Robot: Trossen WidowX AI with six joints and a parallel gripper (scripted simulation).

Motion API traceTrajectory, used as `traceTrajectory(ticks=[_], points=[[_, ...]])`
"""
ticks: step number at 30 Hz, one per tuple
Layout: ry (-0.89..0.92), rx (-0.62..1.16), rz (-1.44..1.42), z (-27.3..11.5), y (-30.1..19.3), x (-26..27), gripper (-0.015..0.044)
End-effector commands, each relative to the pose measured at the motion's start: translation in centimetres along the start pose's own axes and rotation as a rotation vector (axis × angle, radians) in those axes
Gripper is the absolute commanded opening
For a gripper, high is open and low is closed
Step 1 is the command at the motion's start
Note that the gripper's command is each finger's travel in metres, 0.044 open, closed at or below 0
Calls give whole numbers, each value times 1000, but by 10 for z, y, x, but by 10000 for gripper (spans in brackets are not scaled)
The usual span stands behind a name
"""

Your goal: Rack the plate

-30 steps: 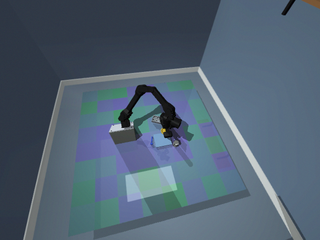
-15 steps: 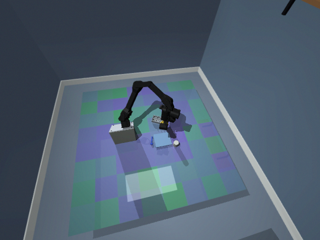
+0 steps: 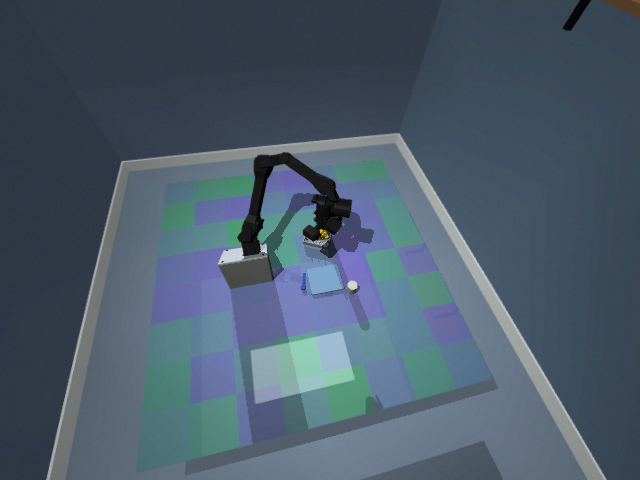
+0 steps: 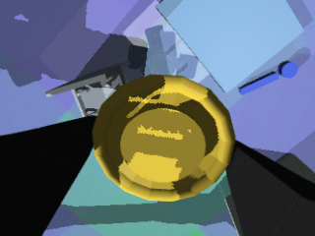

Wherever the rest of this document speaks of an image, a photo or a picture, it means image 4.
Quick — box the yellow round plate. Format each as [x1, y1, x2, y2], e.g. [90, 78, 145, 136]
[93, 74, 236, 202]

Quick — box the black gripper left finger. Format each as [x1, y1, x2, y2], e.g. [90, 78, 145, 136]
[0, 115, 96, 236]

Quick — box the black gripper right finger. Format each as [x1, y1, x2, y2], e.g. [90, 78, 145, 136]
[225, 140, 315, 236]

